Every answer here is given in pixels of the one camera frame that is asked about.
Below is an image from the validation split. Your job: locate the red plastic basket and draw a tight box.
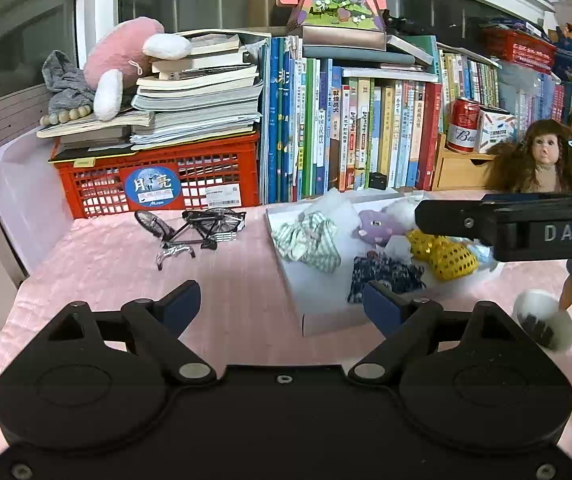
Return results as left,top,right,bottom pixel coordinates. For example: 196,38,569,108
480,26,557,75

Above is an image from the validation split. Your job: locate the white cardboard box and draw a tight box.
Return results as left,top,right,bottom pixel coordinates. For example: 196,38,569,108
265,190,501,337

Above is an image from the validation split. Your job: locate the row of thin colourful books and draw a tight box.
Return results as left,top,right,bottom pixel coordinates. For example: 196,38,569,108
438,47,572,136

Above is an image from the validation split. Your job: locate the red plastic crate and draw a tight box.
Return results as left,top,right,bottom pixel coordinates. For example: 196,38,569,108
49,132,261,220

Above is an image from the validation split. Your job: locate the wooden drawer box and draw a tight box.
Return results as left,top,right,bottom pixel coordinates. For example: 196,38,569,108
433,132,499,192

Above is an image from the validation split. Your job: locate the black power adapter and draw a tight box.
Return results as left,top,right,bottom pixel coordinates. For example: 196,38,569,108
524,312,557,346

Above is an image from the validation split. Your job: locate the blue patterned cloth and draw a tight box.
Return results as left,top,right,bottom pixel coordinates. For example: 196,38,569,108
348,253,427,306

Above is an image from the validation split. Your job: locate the stack of flat books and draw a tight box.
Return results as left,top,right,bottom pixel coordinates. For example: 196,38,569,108
36,30,267,151

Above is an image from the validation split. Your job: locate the pink plush toy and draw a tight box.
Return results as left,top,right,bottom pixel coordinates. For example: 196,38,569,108
82,16,193,122

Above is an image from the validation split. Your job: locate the white plush ball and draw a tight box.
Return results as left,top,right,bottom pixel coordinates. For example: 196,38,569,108
385,199,423,231

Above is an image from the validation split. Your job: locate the purple plush toy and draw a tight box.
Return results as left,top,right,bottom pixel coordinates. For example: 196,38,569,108
356,208,407,247

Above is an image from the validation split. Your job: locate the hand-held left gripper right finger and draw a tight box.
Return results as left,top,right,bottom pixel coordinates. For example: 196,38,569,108
347,281,530,385

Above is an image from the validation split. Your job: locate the green striped cloth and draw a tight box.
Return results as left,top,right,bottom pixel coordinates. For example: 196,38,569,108
298,210,341,274

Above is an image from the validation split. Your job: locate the black model bicycle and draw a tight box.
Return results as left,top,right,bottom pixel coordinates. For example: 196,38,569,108
134,207,247,272

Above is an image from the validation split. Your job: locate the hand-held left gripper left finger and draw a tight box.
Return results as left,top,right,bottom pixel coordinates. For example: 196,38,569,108
40,280,217,386

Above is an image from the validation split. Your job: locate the white mug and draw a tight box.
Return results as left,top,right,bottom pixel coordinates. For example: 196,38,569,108
514,289,572,352

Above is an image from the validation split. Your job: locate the small white printed box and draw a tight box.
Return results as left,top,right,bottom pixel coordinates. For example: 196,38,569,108
476,107,516,153

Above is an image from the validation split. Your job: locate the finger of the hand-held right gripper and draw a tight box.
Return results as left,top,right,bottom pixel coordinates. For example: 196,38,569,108
414,199,497,249

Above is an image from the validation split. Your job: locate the row of upright books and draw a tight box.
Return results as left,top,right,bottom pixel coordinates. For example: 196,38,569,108
261,35,444,205

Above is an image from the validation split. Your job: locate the grey cloth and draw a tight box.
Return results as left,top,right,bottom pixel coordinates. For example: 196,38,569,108
41,50,97,116

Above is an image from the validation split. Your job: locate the pink paper house model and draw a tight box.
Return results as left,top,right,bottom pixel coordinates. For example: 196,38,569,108
278,0,389,52

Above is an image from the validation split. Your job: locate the gold sequin doll garment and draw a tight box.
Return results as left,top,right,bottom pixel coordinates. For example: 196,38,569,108
430,241,480,282

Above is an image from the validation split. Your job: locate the yellow sequin pouch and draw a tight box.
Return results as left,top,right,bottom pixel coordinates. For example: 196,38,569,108
407,229,449,262

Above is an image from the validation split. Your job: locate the brown-haired doll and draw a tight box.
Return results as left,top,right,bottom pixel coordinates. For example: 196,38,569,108
486,119,572,195

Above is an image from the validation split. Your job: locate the red beverage can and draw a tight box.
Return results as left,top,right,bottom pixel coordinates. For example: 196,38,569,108
446,97,481,154

